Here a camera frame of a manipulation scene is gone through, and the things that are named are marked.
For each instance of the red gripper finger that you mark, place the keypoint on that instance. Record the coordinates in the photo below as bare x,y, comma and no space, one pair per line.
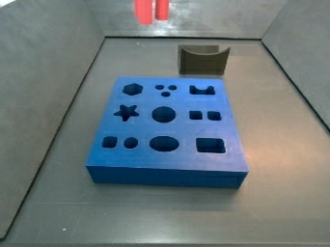
161,10
143,11

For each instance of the dark curved arch block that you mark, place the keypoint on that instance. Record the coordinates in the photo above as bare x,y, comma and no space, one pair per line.
201,59

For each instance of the blue shape sorter block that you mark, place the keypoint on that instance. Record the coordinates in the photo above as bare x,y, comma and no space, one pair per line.
168,133

